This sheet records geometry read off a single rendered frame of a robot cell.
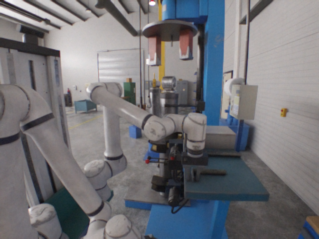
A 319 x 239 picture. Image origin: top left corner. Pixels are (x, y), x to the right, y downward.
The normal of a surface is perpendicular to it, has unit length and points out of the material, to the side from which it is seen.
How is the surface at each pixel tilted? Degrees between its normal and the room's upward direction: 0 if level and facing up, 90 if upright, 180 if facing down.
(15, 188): 99
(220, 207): 90
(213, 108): 90
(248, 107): 90
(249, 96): 90
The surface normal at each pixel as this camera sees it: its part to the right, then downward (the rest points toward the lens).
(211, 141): -0.14, 0.22
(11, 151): 0.98, 0.18
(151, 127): -0.52, 0.07
